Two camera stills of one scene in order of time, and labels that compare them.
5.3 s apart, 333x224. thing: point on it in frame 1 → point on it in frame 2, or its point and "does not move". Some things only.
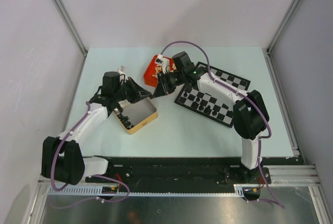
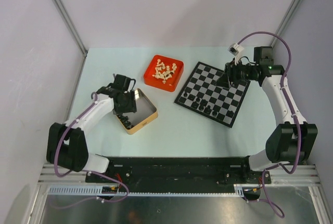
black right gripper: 163,89 → 223,81
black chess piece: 229,114 does not move
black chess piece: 194,104 does not move
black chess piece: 207,110 does not move
